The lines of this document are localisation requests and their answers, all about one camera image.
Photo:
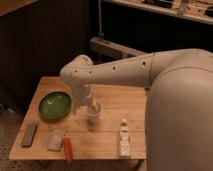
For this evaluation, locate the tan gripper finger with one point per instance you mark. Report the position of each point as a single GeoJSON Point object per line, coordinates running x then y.
{"type": "Point", "coordinates": [97, 107]}
{"type": "Point", "coordinates": [74, 108]}

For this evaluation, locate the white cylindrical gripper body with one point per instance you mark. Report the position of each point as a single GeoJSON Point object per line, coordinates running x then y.
{"type": "Point", "coordinates": [82, 94]}

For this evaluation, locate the white plastic bottle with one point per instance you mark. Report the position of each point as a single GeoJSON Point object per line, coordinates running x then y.
{"type": "Point", "coordinates": [124, 140]}

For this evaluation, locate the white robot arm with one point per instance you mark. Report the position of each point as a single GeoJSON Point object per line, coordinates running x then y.
{"type": "Point", "coordinates": [179, 106]}

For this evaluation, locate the clear plastic cup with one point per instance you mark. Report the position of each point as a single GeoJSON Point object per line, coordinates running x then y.
{"type": "Point", "coordinates": [92, 116]}

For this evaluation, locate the green bowl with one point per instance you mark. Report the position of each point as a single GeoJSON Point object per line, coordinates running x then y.
{"type": "Point", "coordinates": [55, 105]}

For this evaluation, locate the orange carrot toy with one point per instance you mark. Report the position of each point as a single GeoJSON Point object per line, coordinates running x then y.
{"type": "Point", "coordinates": [68, 149]}

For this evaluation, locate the dark grey rectangular block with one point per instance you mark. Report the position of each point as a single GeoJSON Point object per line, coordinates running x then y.
{"type": "Point", "coordinates": [29, 135]}

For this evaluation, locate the background shelf with items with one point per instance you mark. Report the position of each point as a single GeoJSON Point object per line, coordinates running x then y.
{"type": "Point", "coordinates": [194, 10]}

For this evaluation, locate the metal frame rail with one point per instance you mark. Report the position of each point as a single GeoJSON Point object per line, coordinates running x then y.
{"type": "Point", "coordinates": [113, 50]}

